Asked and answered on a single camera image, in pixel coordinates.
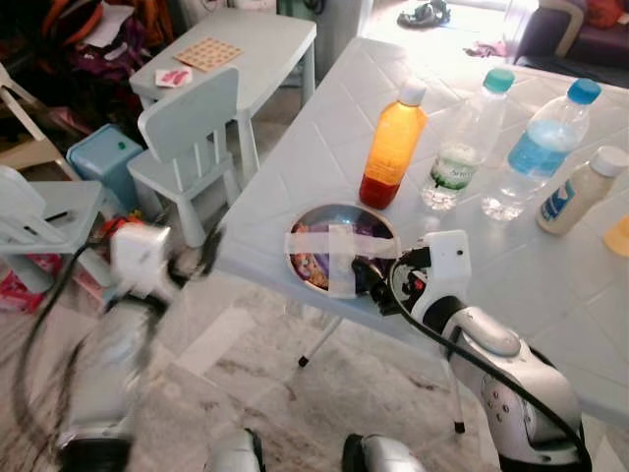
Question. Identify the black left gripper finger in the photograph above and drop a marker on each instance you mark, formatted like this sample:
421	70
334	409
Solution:
211	254

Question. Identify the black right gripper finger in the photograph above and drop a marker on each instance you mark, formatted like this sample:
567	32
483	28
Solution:
371	273

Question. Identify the taped metal bowl with snacks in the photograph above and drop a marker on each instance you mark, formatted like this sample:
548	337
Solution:
324	246

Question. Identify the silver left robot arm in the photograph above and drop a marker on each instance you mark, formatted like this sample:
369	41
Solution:
108	374

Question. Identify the orange juice bottle white cap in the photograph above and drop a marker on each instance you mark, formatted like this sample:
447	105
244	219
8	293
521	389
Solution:
393	147

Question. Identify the light blue child chair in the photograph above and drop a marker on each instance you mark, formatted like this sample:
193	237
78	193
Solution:
192	118

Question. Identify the yellow orange drink bottle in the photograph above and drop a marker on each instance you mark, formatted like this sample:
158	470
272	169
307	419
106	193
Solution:
619	238

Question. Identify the clear bottle green cap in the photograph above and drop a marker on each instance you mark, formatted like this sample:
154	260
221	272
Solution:
462	147

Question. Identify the grey plastic chair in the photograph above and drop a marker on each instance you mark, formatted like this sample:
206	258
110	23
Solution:
39	211

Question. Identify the red white snack packet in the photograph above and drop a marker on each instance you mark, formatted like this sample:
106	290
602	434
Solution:
25	285

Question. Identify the silver robot right leg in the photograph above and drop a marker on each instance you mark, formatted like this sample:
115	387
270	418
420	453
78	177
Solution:
388	457

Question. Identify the silver robot leg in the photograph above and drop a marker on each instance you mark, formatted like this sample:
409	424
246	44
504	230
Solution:
388	457
236	454

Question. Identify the pink white card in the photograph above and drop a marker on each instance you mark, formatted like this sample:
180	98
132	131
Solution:
174	78

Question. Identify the beige chair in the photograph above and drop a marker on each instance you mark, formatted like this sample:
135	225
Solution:
29	152

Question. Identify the clear bottle blue cap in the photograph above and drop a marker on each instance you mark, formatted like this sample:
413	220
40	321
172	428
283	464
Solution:
539	152

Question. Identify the cream bottle white cap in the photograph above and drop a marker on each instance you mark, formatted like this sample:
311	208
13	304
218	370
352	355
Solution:
575	197

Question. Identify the silver robot left leg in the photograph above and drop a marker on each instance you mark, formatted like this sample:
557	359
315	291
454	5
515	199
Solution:
236	454

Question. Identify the orange patterned card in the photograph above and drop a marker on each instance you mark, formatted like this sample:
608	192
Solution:
208	54

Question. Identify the small light blue table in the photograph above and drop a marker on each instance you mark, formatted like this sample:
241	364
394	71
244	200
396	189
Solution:
256	49

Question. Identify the dark clothes pile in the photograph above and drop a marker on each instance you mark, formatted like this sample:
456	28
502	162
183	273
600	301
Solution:
98	64

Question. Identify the white paper sheet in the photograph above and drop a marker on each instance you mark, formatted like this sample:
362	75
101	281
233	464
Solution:
108	25

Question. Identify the pink cloth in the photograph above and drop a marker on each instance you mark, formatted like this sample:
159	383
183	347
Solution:
486	48

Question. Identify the dark sandals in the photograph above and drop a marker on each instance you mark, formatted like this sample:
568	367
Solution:
425	14

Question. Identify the purple sofa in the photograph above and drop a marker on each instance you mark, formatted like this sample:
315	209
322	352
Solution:
575	39

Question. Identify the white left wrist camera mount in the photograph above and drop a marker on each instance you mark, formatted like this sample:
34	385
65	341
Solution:
140	258

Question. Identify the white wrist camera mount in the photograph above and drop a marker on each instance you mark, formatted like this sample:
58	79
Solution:
447	258
140	258

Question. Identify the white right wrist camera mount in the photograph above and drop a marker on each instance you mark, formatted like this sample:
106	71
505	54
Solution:
447	258

